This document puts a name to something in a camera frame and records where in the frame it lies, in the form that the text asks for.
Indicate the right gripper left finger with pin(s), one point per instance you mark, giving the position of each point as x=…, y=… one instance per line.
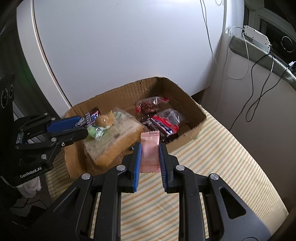
x=95, y=200

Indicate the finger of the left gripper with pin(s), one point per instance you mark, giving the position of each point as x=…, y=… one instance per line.
x=68, y=137
x=62, y=123

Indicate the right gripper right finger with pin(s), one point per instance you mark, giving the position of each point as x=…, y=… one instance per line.
x=208, y=208

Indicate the Snickers bar brown wrapper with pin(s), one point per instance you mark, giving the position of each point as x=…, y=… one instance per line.
x=91, y=116

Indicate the green candy clear wrapper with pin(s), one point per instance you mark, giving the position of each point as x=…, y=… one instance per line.
x=96, y=132

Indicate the pink snack packet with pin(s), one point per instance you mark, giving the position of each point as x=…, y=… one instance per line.
x=150, y=152

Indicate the red clear snack packet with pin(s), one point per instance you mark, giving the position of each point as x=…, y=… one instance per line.
x=167, y=131

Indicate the black cream candy packet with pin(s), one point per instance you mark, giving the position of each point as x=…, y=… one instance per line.
x=81, y=123

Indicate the right hand white glove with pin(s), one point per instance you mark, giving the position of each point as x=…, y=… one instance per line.
x=30, y=188

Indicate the round caramel candy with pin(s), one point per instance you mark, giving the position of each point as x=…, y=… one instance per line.
x=105, y=121

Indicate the brown cardboard box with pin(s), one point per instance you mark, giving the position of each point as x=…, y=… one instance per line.
x=126, y=97

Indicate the packaged bread loaf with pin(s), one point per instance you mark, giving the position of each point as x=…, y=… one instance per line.
x=123, y=134

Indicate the striped tablecloth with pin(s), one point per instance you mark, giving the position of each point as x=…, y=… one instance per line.
x=151, y=214

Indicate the red dates snack bag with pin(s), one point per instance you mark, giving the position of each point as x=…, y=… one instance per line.
x=150, y=105

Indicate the grey window sill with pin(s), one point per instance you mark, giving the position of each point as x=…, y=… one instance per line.
x=253, y=53

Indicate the white power strip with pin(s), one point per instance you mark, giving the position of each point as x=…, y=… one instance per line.
x=257, y=38

